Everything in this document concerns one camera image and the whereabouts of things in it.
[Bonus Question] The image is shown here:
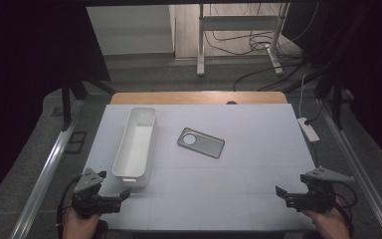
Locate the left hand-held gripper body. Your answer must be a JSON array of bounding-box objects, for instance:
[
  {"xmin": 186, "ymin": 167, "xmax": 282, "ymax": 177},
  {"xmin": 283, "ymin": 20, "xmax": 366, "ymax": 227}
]
[{"xmin": 71, "ymin": 167, "xmax": 122, "ymax": 219}]

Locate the black cable loop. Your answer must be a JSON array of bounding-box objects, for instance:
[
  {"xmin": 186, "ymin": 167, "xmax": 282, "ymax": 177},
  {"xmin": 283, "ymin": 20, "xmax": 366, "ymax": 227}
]
[{"xmin": 333, "ymin": 180, "xmax": 358, "ymax": 209}]

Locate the long black floor cable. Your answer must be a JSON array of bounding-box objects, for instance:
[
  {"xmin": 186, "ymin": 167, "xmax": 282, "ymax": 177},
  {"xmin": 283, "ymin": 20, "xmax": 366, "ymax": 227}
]
[{"xmin": 232, "ymin": 61, "xmax": 307, "ymax": 93}]

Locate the person's right hand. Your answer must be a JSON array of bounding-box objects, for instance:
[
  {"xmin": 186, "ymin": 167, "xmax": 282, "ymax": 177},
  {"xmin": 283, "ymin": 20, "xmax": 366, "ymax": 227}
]
[{"xmin": 302, "ymin": 197, "xmax": 351, "ymax": 239}]

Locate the white plastic bin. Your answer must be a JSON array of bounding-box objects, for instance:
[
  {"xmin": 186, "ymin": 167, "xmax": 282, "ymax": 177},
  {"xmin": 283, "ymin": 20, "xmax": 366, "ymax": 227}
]
[{"xmin": 111, "ymin": 106, "xmax": 158, "ymax": 189}]

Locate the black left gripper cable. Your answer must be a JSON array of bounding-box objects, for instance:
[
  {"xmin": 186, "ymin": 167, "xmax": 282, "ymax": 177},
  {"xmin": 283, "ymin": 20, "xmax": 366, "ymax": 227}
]
[{"xmin": 56, "ymin": 175, "xmax": 82, "ymax": 239}]

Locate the aluminium rail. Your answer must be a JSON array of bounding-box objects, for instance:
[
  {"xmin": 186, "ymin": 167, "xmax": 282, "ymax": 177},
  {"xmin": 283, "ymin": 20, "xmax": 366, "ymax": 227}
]
[
  {"xmin": 315, "ymin": 97, "xmax": 382, "ymax": 239},
  {"xmin": 9, "ymin": 99, "xmax": 86, "ymax": 239}
]

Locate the black curtain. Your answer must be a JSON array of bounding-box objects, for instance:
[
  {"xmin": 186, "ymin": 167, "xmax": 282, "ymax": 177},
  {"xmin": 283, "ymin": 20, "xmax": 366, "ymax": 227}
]
[
  {"xmin": 0, "ymin": 0, "xmax": 111, "ymax": 214},
  {"xmin": 281, "ymin": 0, "xmax": 382, "ymax": 174}
]

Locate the white cable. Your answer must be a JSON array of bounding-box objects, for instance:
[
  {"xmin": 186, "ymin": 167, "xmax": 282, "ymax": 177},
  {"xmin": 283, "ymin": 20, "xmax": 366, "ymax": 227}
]
[{"xmin": 297, "ymin": 74, "xmax": 308, "ymax": 120}]

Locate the white power strip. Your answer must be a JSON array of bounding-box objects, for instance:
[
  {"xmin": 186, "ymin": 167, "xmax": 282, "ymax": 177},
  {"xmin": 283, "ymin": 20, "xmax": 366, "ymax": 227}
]
[{"xmin": 296, "ymin": 117, "xmax": 320, "ymax": 143}]

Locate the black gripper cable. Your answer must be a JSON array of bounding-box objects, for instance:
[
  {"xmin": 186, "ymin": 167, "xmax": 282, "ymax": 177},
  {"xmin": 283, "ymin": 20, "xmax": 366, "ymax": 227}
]
[
  {"xmin": 56, "ymin": 175, "xmax": 82, "ymax": 239},
  {"xmin": 332, "ymin": 194, "xmax": 356, "ymax": 239}
]

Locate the black plug cable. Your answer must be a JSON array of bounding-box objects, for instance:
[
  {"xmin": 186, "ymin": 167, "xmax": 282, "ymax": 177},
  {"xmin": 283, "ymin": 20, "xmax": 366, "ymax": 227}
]
[{"xmin": 304, "ymin": 99, "xmax": 326, "ymax": 126}]

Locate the grey phone case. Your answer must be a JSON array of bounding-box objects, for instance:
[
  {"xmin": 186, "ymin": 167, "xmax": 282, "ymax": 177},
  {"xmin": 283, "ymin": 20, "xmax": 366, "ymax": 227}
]
[{"xmin": 177, "ymin": 126, "xmax": 226, "ymax": 159}]

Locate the person's dark clothing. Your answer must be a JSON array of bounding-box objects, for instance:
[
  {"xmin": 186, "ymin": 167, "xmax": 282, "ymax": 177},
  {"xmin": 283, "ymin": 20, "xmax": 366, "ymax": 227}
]
[{"xmin": 94, "ymin": 219, "xmax": 109, "ymax": 239}]

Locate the white desk frame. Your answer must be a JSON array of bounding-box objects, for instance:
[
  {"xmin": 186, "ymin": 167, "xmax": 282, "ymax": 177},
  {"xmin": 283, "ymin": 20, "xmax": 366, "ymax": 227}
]
[{"xmin": 196, "ymin": 2, "xmax": 291, "ymax": 78}]

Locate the tangle of black cables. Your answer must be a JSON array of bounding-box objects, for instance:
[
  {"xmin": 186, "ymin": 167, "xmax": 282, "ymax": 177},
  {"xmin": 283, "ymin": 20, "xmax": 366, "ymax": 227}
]
[{"xmin": 203, "ymin": 3, "xmax": 312, "ymax": 58}]

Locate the black floor frame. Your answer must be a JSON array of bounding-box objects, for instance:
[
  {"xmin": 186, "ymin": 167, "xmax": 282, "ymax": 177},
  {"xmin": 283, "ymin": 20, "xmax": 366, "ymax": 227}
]
[{"xmin": 64, "ymin": 130, "xmax": 89, "ymax": 155}]

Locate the person's left hand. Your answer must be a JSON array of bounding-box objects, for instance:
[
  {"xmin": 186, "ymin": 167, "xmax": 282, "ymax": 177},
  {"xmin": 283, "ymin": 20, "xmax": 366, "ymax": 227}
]
[{"xmin": 62, "ymin": 207, "xmax": 102, "ymax": 239}]

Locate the white cabinet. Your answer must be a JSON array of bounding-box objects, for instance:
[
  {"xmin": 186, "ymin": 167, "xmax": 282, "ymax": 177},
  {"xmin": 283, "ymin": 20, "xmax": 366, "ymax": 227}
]
[{"xmin": 86, "ymin": 4, "xmax": 176, "ymax": 57}]

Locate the black metal stand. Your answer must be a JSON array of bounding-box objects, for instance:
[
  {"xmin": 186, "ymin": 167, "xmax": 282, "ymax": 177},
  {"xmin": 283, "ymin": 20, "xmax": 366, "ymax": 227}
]
[
  {"xmin": 313, "ymin": 66, "xmax": 346, "ymax": 130},
  {"xmin": 61, "ymin": 73, "xmax": 117, "ymax": 132}
]

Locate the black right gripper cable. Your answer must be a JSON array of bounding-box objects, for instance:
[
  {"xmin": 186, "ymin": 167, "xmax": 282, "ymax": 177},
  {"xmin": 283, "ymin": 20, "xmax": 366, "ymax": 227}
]
[{"xmin": 332, "ymin": 194, "xmax": 356, "ymax": 239}]

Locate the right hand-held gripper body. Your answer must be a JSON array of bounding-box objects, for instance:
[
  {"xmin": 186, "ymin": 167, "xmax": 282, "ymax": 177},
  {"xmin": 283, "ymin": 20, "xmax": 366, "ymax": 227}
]
[{"xmin": 285, "ymin": 166, "xmax": 356, "ymax": 214}]

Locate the white table mat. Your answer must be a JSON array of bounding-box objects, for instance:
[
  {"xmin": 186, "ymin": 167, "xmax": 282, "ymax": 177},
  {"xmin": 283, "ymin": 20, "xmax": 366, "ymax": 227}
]
[{"xmin": 79, "ymin": 103, "xmax": 317, "ymax": 232}]

